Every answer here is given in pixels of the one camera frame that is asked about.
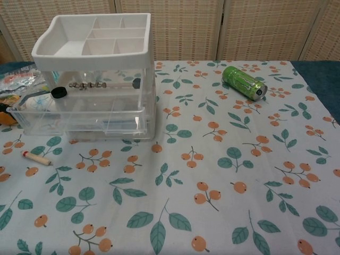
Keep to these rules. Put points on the clear plastic drawer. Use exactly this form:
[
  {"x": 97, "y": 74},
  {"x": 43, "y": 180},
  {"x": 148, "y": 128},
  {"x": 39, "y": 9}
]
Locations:
[
  {"x": 119, "y": 136},
  {"x": 79, "y": 119},
  {"x": 151, "y": 106}
]

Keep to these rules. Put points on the wooden stick with red band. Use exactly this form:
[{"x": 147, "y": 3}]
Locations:
[{"x": 37, "y": 159}]

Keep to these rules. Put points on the white drawer organizer with tray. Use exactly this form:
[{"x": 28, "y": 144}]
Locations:
[{"x": 66, "y": 50}]

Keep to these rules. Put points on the floral fruit print tablecloth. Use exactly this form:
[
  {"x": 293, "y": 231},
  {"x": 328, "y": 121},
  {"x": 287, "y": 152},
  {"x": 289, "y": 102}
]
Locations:
[{"x": 186, "y": 172}]

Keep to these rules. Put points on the dark grey round disc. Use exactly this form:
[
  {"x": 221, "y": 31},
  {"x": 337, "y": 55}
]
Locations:
[{"x": 137, "y": 83}]

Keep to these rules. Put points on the green energy drink can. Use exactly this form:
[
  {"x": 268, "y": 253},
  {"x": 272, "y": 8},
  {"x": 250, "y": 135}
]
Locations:
[{"x": 241, "y": 82}]

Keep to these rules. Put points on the black round cap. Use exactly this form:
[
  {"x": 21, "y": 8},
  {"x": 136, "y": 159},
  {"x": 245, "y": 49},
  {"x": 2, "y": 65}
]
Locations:
[{"x": 59, "y": 93}]

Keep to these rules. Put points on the woven bamboo folding screen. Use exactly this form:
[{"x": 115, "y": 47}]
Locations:
[{"x": 239, "y": 29}]

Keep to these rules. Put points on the small white cup blue print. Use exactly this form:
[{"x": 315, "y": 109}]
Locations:
[{"x": 37, "y": 102}]

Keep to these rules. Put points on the teal snack packet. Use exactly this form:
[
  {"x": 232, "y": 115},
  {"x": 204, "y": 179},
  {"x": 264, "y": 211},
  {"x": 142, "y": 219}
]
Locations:
[{"x": 21, "y": 79}]

